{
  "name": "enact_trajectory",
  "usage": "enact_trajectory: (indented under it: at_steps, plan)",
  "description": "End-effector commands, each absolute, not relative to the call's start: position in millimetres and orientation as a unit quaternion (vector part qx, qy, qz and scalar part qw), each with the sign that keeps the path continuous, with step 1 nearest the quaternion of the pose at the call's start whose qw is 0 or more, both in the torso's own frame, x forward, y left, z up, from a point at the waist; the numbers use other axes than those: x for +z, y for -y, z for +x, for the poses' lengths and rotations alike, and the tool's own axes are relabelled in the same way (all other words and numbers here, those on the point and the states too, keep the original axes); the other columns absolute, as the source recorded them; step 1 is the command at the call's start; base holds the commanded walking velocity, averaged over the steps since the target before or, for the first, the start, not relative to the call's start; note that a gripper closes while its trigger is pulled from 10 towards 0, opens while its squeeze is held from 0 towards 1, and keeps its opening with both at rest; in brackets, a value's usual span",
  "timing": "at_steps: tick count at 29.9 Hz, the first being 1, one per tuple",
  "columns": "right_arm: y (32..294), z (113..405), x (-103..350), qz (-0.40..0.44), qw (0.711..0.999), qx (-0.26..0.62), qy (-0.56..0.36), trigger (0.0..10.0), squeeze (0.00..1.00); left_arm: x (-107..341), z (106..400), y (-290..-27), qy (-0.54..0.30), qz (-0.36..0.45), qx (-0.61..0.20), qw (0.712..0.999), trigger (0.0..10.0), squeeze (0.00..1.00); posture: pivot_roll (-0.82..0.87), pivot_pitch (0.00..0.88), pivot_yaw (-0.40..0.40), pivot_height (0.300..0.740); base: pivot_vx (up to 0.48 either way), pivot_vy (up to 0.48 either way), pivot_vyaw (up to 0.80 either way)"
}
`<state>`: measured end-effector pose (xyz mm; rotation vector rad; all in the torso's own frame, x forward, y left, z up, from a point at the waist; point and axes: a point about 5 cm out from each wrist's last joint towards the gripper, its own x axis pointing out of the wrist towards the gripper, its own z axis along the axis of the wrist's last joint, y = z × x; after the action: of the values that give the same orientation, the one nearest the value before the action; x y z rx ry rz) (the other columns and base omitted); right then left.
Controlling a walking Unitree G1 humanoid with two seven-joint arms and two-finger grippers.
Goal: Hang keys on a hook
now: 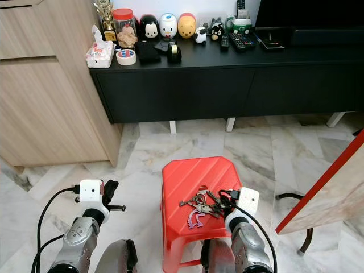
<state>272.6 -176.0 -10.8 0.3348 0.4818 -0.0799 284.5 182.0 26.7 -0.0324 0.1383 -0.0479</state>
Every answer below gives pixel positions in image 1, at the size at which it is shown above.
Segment key bunch with purple tag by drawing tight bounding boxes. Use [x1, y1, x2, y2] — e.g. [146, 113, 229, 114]
[179, 185, 228, 229]

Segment red plastic stool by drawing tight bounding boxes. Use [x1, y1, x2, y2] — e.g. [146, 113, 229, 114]
[160, 156, 244, 273]

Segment grey right robot leg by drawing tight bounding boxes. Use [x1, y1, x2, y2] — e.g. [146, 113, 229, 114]
[201, 239, 237, 273]

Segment grey robot leg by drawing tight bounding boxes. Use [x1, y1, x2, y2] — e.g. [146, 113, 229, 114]
[94, 239, 138, 273]
[201, 239, 237, 273]

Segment grey left robot leg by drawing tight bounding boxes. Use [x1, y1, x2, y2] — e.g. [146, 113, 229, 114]
[94, 239, 138, 273]

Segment black curved table leg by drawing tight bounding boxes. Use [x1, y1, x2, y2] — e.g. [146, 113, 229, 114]
[275, 192, 315, 255]

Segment red-edged wooden table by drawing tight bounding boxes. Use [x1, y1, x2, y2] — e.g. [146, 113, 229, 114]
[276, 130, 364, 235]

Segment black low TV cabinet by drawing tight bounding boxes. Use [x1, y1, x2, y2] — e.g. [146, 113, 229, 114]
[89, 40, 364, 134]

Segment light wooden cabinet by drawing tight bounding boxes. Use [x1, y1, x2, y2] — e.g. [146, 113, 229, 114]
[0, 0, 123, 169]

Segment white tape roll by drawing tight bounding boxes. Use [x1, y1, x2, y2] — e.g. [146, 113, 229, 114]
[116, 49, 138, 66]

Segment white tissue pack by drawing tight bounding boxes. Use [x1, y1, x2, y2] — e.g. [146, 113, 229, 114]
[86, 25, 114, 69]

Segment black wallet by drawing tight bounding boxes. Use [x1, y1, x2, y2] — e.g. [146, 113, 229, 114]
[135, 42, 162, 63]

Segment black tape dispenser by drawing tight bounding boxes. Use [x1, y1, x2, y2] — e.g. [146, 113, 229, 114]
[167, 42, 183, 63]

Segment red-lidded snack jar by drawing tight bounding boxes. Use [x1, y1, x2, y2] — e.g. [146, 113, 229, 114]
[112, 8, 138, 49]

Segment wide black remote control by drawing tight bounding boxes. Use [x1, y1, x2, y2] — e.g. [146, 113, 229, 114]
[229, 32, 257, 52]

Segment small white dog figurine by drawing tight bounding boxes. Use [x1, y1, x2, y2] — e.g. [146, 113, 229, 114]
[194, 26, 208, 44]

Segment gold trophy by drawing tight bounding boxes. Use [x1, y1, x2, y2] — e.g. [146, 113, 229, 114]
[94, 0, 117, 42]

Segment black white cat figurine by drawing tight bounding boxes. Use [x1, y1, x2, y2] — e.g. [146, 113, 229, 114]
[209, 17, 225, 40]

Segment white round plush figure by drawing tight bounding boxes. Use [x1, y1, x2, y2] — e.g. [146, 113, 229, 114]
[159, 13, 178, 39]

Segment green white mug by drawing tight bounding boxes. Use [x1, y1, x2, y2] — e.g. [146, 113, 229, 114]
[226, 16, 252, 35]

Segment yellow bear plush figure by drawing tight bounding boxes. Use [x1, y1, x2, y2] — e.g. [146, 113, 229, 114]
[177, 13, 197, 39]

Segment black television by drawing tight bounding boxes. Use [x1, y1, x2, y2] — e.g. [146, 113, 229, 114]
[255, 0, 364, 46]

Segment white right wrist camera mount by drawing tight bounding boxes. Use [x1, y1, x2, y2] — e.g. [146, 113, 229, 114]
[238, 187, 260, 216]

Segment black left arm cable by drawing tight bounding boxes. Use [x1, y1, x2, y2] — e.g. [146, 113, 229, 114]
[31, 185, 81, 273]

